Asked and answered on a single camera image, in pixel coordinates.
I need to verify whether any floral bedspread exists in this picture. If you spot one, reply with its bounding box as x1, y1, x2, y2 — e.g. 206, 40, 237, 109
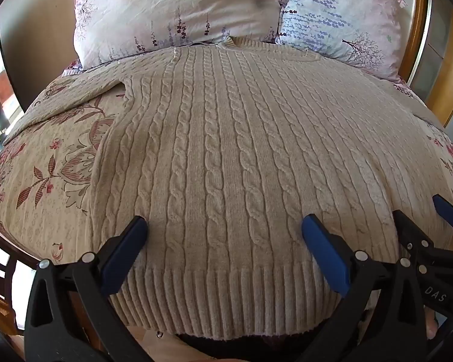
0, 58, 453, 272

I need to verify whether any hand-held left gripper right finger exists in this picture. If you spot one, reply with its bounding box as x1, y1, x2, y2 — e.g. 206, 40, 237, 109
301, 214, 428, 362

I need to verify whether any beige cable knit sweater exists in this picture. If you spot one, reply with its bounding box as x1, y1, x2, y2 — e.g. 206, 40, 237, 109
4, 37, 453, 344

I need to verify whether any person's right hand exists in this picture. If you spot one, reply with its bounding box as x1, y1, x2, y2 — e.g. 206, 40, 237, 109
426, 306, 439, 343

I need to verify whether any pink floral pillow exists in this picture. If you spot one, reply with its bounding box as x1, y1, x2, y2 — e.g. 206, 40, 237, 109
69, 0, 289, 71

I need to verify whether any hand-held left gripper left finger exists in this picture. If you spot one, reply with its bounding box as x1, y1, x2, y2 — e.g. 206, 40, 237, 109
24, 216, 149, 362

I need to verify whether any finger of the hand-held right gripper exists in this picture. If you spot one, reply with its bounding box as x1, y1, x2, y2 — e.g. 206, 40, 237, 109
432, 194, 453, 235
394, 210, 433, 258

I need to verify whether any tree print pillow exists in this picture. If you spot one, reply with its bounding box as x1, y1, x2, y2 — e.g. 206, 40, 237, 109
275, 0, 407, 83

